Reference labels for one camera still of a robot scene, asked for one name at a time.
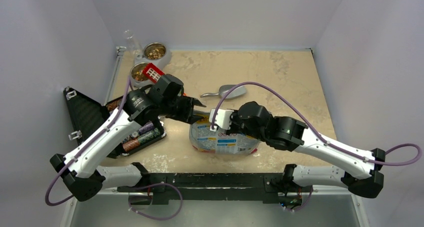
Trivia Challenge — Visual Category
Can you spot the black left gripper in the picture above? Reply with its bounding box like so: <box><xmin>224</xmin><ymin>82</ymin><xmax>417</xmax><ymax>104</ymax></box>
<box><xmin>159</xmin><ymin>94</ymin><xmax>205</xmax><ymax>123</ymax></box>

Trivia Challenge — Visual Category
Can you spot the silver metal scoop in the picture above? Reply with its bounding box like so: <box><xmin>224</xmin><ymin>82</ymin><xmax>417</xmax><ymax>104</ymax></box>
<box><xmin>200</xmin><ymin>84</ymin><xmax>248</xmax><ymax>101</ymax></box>

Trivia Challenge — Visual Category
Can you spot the colourful pet food bag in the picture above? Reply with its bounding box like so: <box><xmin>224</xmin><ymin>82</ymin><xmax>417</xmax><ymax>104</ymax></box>
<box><xmin>188</xmin><ymin>110</ymin><xmax>260</xmax><ymax>155</ymax></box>

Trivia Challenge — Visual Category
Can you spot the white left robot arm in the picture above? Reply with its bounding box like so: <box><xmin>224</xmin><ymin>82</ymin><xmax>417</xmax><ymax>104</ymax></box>
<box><xmin>50</xmin><ymin>74</ymin><xmax>204</xmax><ymax>202</ymax></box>

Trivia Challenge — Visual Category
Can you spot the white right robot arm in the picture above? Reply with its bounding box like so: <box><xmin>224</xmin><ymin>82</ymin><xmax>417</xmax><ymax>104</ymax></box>
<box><xmin>217</xmin><ymin>101</ymin><xmax>386</xmax><ymax>199</ymax></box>

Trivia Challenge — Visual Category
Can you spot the grey double pet bowl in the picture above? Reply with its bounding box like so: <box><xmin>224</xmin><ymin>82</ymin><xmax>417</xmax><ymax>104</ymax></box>
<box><xmin>130</xmin><ymin>42</ymin><xmax>172</xmax><ymax>89</ymax></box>

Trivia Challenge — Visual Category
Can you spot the clear water bottle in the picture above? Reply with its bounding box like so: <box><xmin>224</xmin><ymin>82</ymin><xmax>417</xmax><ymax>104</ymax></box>
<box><xmin>123</xmin><ymin>29</ymin><xmax>143</xmax><ymax>60</ymax></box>

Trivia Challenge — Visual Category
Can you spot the black poker chip case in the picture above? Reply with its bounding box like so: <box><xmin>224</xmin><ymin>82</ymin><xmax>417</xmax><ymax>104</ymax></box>
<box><xmin>63</xmin><ymin>87</ymin><xmax>167</xmax><ymax>159</ymax></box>

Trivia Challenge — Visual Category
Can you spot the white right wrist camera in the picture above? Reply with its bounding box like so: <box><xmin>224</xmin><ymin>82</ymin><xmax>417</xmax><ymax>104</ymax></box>
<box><xmin>208</xmin><ymin>108</ymin><xmax>234</xmax><ymax>132</ymax></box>

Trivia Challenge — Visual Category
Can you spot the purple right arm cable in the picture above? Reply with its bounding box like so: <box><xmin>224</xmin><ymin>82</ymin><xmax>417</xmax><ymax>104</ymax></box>
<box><xmin>210</xmin><ymin>81</ymin><xmax>423</xmax><ymax>167</ymax></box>

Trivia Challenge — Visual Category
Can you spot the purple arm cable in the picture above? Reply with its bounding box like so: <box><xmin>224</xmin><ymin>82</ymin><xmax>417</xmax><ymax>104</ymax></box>
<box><xmin>210</xmin><ymin>81</ymin><xmax>423</xmax><ymax>167</ymax></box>
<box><xmin>44</xmin><ymin>75</ymin><xmax>133</xmax><ymax>207</ymax></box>

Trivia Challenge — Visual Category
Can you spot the red toy block frame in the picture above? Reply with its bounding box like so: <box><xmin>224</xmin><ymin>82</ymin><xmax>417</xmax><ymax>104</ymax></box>
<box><xmin>141</xmin><ymin>63</ymin><xmax>165</xmax><ymax>83</ymax></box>

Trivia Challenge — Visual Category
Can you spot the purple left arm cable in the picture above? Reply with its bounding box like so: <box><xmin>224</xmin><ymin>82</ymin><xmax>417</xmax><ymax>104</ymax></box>
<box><xmin>44</xmin><ymin>75</ymin><xmax>133</xmax><ymax>207</ymax></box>

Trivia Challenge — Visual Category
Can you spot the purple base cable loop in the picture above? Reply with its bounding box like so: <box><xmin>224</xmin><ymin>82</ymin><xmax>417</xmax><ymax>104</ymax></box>
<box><xmin>127</xmin><ymin>183</ymin><xmax>184</xmax><ymax>221</ymax></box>

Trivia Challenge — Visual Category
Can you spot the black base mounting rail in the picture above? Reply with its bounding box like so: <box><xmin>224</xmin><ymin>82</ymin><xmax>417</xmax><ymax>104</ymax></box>
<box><xmin>117</xmin><ymin>172</ymin><xmax>312</xmax><ymax>205</ymax></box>

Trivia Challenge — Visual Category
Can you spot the aluminium frame rail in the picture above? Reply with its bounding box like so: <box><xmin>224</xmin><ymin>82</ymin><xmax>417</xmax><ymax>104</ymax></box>
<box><xmin>68</xmin><ymin>172</ymin><xmax>362</xmax><ymax>197</ymax></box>

